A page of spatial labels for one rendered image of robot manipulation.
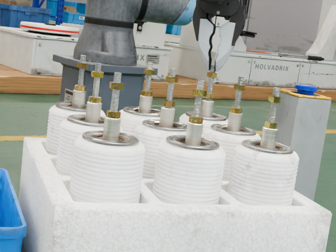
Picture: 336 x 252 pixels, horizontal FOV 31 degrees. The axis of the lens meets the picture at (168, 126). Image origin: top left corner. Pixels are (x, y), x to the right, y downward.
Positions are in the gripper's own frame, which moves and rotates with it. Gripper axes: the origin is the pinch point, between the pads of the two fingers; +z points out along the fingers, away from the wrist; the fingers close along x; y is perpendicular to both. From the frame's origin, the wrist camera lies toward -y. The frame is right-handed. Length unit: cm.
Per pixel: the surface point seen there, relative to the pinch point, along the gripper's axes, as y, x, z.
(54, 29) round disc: 160, 126, 6
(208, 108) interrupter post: -0.4, -0.5, 8.0
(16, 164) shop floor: 27, 55, 35
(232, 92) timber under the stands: 241, 51, 31
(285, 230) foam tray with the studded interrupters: -23.5, -20.0, 19.5
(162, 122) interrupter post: -17.0, 2.1, 9.0
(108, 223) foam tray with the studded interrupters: -39.3, -0.3, 18.6
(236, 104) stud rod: -9.0, -7.4, 5.4
